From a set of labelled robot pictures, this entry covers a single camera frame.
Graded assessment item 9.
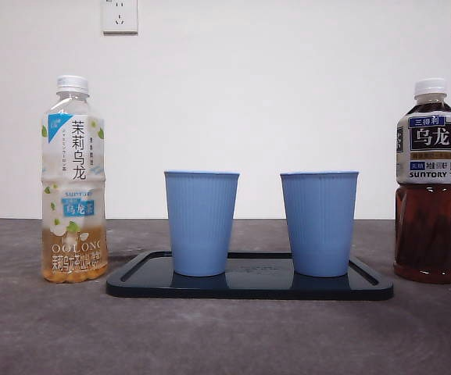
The pale jasmine oolong tea bottle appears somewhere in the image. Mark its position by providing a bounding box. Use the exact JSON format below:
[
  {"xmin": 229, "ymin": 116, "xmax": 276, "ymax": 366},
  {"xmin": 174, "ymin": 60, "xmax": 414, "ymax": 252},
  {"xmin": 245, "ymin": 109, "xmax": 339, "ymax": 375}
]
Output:
[{"xmin": 40, "ymin": 74, "xmax": 109, "ymax": 283}]

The dark oolong tea bottle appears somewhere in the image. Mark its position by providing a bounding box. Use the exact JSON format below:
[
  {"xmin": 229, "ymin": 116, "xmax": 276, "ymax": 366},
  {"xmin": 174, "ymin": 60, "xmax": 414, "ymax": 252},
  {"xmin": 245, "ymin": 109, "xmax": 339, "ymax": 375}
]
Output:
[{"xmin": 392, "ymin": 77, "xmax": 451, "ymax": 285}]

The blue ribbed plastic cup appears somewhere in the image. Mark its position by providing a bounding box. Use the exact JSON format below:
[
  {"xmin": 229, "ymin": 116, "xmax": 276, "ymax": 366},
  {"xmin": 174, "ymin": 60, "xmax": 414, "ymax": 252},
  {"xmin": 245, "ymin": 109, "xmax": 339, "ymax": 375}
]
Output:
[
  {"xmin": 163, "ymin": 170, "xmax": 241, "ymax": 277},
  {"xmin": 279, "ymin": 170, "xmax": 360, "ymax": 278}
]

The dark blue rectangular tray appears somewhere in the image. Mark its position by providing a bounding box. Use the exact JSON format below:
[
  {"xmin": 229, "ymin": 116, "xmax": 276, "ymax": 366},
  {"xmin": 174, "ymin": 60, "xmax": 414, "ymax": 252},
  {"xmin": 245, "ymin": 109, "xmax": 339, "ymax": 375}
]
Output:
[{"xmin": 105, "ymin": 250, "xmax": 394, "ymax": 302}]

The white wall socket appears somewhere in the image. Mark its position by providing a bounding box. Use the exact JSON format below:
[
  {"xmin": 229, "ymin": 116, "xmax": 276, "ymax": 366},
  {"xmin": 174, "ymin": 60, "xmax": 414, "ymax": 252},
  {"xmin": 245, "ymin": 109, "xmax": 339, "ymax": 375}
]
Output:
[{"xmin": 102, "ymin": 0, "xmax": 138, "ymax": 34}]

